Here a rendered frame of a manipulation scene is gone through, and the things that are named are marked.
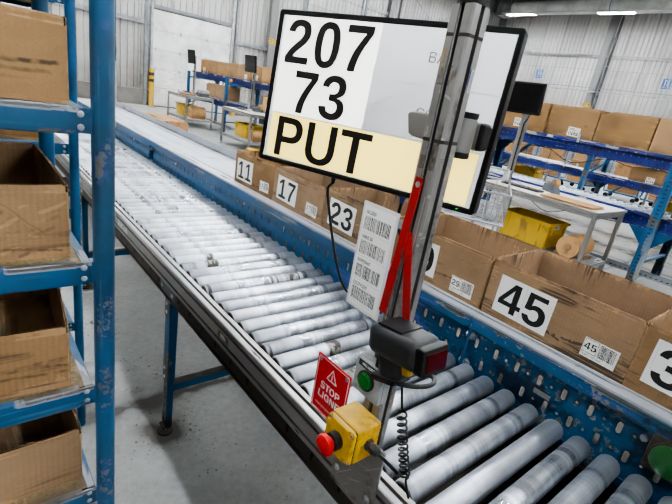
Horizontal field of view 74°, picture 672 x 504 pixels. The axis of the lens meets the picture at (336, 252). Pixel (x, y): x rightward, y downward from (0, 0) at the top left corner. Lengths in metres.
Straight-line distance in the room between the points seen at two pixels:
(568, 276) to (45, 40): 1.41
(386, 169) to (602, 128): 5.30
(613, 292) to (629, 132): 4.54
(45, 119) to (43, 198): 0.11
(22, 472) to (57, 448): 0.05
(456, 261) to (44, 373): 1.08
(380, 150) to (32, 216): 0.56
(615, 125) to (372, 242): 5.37
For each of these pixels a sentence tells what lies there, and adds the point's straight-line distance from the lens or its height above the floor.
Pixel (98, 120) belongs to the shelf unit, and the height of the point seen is 1.33.
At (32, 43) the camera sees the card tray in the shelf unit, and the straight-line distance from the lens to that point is 0.66.
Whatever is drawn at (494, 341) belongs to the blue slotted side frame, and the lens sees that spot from 1.32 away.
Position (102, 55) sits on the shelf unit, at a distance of 0.63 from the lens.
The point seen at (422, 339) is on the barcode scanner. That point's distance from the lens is 0.69.
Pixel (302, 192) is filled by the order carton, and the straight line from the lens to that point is 1.97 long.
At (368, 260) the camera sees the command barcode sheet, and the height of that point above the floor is 1.14.
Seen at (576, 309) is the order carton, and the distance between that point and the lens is 1.26.
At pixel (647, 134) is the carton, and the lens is 5.93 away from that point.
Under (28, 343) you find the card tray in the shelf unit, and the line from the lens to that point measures 0.75.
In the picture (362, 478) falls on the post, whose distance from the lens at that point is 0.95.
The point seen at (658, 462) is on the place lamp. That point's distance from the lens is 1.23.
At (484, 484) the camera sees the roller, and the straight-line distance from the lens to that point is 1.03.
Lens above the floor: 1.41
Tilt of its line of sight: 19 degrees down
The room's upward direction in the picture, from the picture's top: 10 degrees clockwise
